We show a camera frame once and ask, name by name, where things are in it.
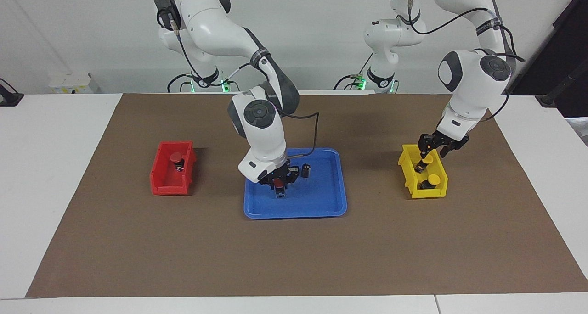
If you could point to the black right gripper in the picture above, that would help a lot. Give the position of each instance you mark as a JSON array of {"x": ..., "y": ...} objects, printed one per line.
[{"x": 287, "y": 171}]

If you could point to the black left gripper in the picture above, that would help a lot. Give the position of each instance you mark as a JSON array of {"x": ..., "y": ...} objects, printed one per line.
[{"x": 452, "y": 140}]

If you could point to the red push button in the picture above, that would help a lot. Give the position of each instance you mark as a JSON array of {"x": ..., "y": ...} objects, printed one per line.
[
  {"x": 176, "y": 157},
  {"x": 279, "y": 184}
]

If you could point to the yellow push button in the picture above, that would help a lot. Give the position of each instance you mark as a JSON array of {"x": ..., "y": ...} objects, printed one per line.
[
  {"x": 433, "y": 180},
  {"x": 428, "y": 159}
]

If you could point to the blue plastic tray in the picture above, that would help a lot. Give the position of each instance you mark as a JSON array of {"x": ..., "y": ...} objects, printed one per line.
[{"x": 321, "y": 199}]

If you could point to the black cylindrical capacitor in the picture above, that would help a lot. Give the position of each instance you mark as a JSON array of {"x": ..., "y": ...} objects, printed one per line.
[{"x": 306, "y": 171}]

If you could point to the yellow plastic bin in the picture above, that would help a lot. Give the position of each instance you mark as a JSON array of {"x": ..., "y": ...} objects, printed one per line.
[{"x": 411, "y": 167}]

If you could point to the brown table mat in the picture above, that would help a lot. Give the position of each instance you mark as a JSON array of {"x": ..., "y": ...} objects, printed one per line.
[{"x": 294, "y": 259}]

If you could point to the green lit base connector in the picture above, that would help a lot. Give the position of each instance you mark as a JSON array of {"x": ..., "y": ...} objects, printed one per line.
[
  {"x": 226, "y": 85},
  {"x": 359, "y": 82}
]

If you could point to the red plastic bin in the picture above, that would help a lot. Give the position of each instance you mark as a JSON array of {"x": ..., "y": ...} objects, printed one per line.
[{"x": 158, "y": 181}]

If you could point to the black stand bar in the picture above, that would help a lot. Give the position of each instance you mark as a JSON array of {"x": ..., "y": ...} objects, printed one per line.
[{"x": 558, "y": 91}]

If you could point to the grey crumpled sheet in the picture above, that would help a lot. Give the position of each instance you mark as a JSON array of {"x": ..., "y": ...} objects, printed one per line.
[{"x": 579, "y": 130}]

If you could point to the black background panel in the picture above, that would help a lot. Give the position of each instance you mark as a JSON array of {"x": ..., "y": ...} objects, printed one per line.
[{"x": 556, "y": 43}]

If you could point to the black table clamp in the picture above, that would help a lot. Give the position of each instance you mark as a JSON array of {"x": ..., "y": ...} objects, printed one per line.
[{"x": 9, "y": 98}]

